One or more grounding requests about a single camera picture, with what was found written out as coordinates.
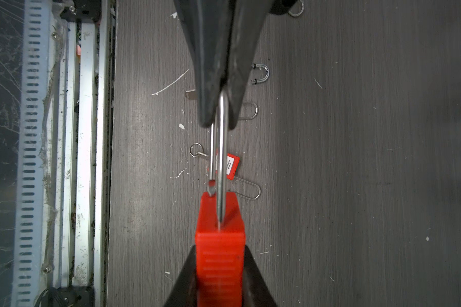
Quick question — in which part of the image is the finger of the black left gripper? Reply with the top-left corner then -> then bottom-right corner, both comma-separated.
174,1 -> 236,128
225,1 -> 273,129

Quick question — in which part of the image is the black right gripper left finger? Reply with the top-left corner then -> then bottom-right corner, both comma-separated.
164,245 -> 197,307

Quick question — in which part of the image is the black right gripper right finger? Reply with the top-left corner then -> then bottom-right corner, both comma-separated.
244,245 -> 278,307

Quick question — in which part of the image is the red padlock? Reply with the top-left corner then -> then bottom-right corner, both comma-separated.
195,89 -> 246,306
225,153 -> 262,201
184,90 -> 259,121

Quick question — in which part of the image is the small black padlock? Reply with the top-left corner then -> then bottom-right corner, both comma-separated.
270,0 -> 304,18

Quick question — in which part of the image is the blue padlock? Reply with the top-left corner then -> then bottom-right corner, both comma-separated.
250,63 -> 270,85

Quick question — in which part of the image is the silver key with ring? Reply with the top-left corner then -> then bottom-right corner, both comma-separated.
189,143 -> 208,159

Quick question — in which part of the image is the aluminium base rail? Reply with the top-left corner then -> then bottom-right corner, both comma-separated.
53,1 -> 115,306

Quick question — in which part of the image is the white slotted cable duct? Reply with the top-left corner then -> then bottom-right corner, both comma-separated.
11,1 -> 51,306

